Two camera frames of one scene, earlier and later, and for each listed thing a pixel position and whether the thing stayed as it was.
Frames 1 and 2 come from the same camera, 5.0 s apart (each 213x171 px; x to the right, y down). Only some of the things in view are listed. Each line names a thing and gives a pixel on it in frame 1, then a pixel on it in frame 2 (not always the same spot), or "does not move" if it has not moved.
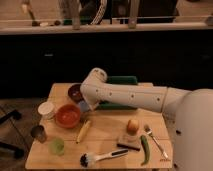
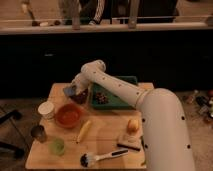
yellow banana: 83,130 does not move
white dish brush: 89,159 does not move
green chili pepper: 146,149 does not move
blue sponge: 83,106 → 70,91
